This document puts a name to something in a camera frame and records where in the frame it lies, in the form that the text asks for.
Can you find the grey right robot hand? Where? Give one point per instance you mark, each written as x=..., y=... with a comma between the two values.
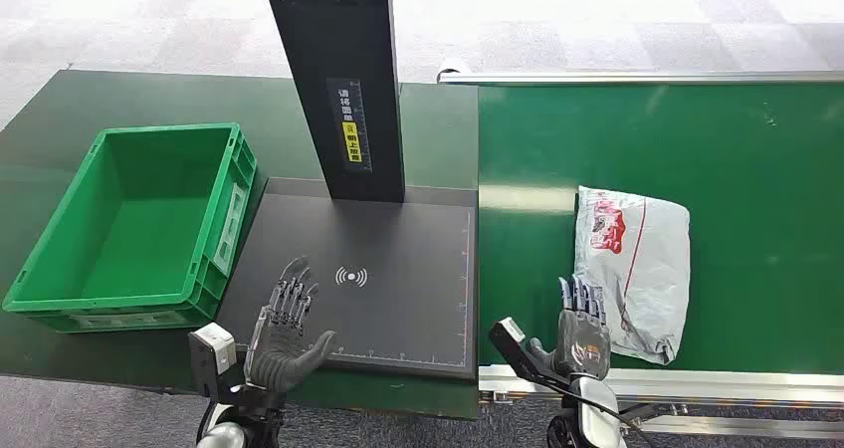
x=583, y=346

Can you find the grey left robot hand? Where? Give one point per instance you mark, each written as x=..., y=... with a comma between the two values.
x=280, y=353

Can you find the grey plastic mailer package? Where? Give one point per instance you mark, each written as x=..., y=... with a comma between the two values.
x=643, y=280

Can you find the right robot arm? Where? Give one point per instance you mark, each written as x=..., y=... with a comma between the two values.
x=597, y=422

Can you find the black inbound scanner machine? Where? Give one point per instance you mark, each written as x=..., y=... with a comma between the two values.
x=395, y=300

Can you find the green conveyor belt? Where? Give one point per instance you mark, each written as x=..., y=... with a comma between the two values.
x=758, y=201

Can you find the green plastic crate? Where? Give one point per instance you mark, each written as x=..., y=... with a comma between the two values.
x=151, y=234

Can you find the black and yellow label sticker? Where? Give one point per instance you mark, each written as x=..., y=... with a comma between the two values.
x=351, y=128

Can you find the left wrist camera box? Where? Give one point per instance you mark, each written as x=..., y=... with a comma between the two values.
x=214, y=353

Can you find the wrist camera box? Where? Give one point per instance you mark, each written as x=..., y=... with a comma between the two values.
x=508, y=339
x=214, y=353

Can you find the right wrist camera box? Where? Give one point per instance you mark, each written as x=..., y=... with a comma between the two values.
x=508, y=339

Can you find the aluminium conveyor side rail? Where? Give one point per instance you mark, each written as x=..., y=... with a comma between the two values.
x=659, y=77
x=725, y=385

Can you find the aluminium conveyor frame bar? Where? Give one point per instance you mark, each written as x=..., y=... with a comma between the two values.
x=758, y=426

